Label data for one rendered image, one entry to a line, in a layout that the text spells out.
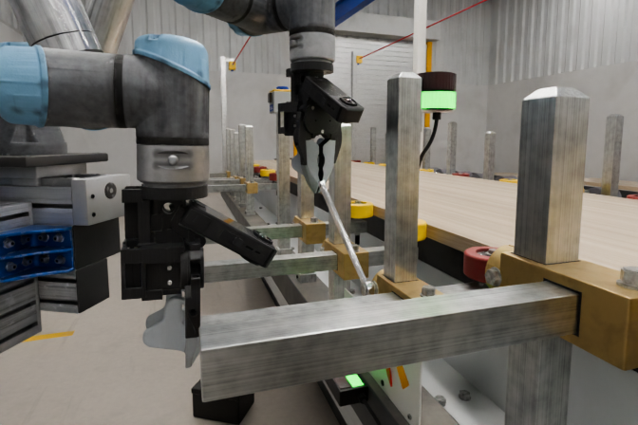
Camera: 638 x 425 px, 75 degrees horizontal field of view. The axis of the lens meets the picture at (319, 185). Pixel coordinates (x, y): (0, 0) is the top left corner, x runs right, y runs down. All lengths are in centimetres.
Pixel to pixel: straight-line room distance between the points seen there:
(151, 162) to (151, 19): 835
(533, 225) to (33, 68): 46
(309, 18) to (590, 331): 54
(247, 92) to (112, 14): 767
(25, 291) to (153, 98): 64
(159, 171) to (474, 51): 1090
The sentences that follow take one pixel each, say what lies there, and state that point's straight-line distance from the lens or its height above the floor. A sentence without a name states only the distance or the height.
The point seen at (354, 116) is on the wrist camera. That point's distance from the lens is 62.
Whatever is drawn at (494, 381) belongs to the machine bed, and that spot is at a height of 66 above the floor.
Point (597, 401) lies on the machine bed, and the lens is 69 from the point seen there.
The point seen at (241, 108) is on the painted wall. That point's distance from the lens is 862.
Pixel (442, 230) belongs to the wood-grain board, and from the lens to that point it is 82.
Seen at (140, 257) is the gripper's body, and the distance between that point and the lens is 46.
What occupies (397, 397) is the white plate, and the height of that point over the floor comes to 72.
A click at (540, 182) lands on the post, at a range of 38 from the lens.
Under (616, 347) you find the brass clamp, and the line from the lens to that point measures 35.
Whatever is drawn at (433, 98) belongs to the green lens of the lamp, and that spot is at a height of 113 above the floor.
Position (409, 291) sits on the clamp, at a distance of 58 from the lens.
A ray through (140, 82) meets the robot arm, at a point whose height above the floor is 113.
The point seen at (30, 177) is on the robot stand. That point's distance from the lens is 99.
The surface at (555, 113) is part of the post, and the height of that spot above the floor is 109.
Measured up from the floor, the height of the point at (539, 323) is 94.
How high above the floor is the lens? 107
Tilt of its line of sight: 6 degrees down
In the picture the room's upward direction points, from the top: straight up
